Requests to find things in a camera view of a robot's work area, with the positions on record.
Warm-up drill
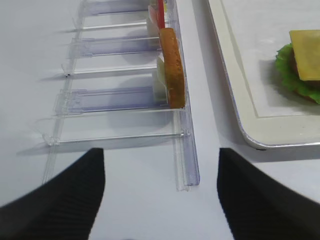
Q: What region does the green lettuce on burger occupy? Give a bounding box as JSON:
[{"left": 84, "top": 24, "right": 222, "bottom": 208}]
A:
[{"left": 275, "top": 43, "right": 320, "bottom": 105}]

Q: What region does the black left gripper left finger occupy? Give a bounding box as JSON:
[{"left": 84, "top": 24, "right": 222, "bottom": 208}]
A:
[{"left": 0, "top": 148, "right": 105, "bottom": 240}]

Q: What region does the red tomato slice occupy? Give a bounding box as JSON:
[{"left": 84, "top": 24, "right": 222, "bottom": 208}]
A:
[{"left": 157, "top": 0, "right": 165, "bottom": 29}]

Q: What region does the yellow cheese slice on burger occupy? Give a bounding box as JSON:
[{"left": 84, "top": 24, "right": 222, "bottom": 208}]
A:
[{"left": 289, "top": 29, "right": 320, "bottom": 82}]

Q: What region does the orange bun bottom slice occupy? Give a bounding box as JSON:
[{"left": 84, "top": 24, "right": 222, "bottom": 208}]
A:
[{"left": 159, "top": 28, "right": 186, "bottom": 109}]

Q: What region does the bottom bun of burger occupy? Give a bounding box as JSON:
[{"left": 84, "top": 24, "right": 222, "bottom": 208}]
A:
[{"left": 294, "top": 90, "right": 318, "bottom": 104}]

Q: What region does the cream metal tray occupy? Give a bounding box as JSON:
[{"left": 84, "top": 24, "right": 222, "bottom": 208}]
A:
[{"left": 208, "top": 0, "right": 320, "bottom": 149}]

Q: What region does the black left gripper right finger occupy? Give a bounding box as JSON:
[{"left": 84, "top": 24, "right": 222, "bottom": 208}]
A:
[{"left": 216, "top": 148, "right": 320, "bottom": 240}]

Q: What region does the brown meat patty on burger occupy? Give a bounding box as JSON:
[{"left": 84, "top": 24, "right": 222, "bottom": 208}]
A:
[{"left": 289, "top": 49, "right": 320, "bottom": 89}]

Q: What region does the clear acrylic left rack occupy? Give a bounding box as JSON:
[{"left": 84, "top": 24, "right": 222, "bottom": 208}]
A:
[{"left": 35, "top": 0, "right": 200, "bottom": 191}]

